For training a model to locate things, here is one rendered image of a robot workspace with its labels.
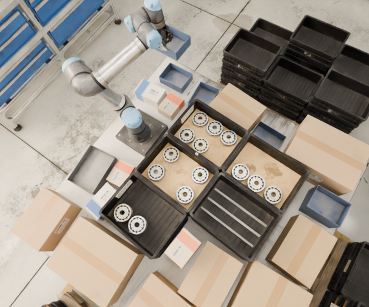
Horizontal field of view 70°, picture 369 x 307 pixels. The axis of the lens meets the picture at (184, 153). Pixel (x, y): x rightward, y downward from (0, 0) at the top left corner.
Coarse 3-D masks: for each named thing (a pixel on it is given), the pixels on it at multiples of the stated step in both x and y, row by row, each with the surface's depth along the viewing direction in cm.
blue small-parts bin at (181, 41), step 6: (174, 30) 161; (174, 36) 165; (180, 36) 162; (186, 36) 158; (174, 42) 164; (180, 42) 163; (186, 42) 156; (156, 48) 161; (168, 48) 162; (174, 48) 162; (180, 48) 154; (186, 48) 161; (168, 54) 159; (174, 54) 155; (180, 54) 158
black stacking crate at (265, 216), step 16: (208, 192) 150; (224, 192) 154; (240, 192) 153; (208, 208) 152; (240, 208) 151; (256, 208) 150; (208, 224) 149; (240, 224) 148; (256, 224) 147; (272, 224) 139; (240, 240) 145; (256, 240) 144
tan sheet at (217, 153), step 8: (208, 120) 171; (192, 128) 170; (200, 128) 169; (224, 128) 168; (176, 136) 168; (200, 136) 167; (208, 136) 167; (240, 136) 165; (216, 144) 165; (208, 152) 163; (216, 152) 163; (224, 152) 163; (216, 160) 161; (224, 160) 161
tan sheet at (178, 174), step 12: (168, 144) 167; (156, 156) 165; (180, 156) 164; (168, 168) 161; (180, 168) 161; (192, 168) 160; (168, 180) 159; (180, 180) 158; (168, 192) 156; (180, 204) 154
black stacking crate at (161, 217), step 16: (128, 192) 158; (144, 192) 157; (112, 208) 155; (144, 208) 154; (160, 208) 154; (176, 208) 146; (160, 224) 151; (176, 224) 150; (144, 240) 148; (160, 240) 148
